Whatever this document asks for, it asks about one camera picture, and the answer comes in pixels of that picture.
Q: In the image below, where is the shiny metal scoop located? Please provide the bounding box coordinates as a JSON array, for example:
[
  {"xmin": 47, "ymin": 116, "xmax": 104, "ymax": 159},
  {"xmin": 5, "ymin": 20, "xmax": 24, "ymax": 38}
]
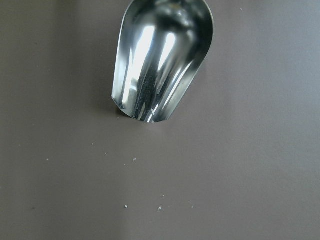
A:
[{"xmin": 111, "ymin": 0, "xmax": 215, "ymax": 123}]

